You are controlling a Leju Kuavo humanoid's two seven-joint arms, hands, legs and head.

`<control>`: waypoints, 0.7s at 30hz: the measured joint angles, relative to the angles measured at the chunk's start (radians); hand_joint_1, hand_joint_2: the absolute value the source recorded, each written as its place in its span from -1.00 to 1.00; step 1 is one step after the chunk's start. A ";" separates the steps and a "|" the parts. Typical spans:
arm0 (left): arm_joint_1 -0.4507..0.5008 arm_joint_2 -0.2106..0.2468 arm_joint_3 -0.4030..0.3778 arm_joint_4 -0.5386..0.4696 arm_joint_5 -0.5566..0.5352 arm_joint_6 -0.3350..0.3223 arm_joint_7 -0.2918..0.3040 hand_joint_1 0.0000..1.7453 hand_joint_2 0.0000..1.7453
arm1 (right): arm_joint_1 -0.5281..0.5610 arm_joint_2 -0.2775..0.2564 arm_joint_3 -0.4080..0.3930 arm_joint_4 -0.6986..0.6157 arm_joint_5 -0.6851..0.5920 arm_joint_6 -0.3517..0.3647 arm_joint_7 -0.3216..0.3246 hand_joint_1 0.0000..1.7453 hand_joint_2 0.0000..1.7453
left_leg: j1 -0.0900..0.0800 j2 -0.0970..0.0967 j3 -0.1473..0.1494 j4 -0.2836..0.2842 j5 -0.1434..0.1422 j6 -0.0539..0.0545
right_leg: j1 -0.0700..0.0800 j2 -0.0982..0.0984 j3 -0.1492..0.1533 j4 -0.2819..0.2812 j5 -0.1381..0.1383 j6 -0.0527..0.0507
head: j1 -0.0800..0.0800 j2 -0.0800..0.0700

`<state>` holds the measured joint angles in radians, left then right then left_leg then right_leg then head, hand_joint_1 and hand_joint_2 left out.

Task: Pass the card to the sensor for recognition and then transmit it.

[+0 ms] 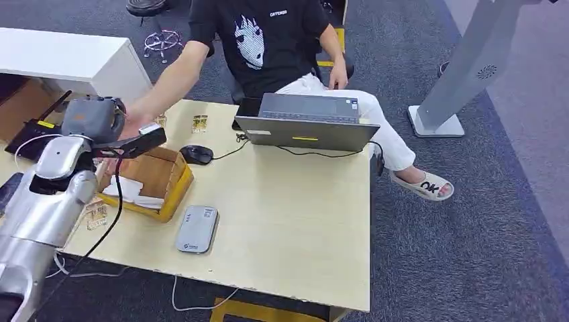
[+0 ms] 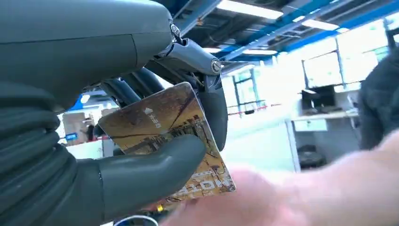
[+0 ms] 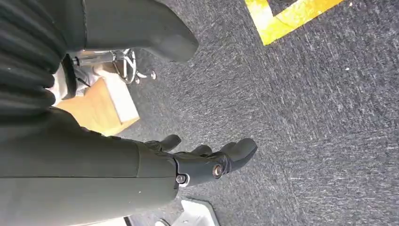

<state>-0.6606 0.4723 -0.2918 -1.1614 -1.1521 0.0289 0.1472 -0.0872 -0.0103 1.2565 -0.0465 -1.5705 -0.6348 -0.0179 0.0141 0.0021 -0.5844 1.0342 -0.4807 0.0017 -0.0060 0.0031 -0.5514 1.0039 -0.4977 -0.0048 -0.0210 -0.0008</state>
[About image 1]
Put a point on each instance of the wooden card box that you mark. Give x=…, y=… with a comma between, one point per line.
x=155, y=175

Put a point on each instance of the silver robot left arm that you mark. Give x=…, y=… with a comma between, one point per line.
x=40, y=213

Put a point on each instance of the grey laptop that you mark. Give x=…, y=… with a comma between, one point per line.
x=311, y=131

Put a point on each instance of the black computer mouse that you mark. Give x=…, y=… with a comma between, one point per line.
x=196, y=154

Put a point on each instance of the dark smartphone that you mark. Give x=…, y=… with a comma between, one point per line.
x=9, y=186

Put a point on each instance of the person's left hand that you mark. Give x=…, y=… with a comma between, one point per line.
x=338, y=75

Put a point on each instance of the yellow desk frame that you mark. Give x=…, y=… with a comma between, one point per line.
x=266, y=313

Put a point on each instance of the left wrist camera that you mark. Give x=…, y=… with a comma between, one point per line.
x=133, y=142

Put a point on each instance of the chrome stool base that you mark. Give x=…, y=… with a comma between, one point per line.
x=162, y=41

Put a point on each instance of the white card stack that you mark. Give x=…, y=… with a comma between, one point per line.
x=131, y=189

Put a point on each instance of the white cabinet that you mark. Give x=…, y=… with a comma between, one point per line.
x=80, y=60

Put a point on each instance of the clear card holder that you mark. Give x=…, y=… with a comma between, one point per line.
x=96, y=215

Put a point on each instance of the white sandal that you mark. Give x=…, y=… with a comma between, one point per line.
x=429, y=187

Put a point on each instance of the grey flat device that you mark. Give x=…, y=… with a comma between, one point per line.
x=197, y=229

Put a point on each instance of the person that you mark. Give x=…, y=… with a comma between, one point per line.
x=266, y=66

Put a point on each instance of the black stool seat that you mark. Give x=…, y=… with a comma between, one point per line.
x=144, y=6

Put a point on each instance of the white floor stand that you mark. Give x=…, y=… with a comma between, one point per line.
x=467, y=66

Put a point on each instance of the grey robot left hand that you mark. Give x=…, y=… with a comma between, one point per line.
x=91, y=117

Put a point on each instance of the black router with antennas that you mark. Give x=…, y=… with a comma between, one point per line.
x=35, y=133

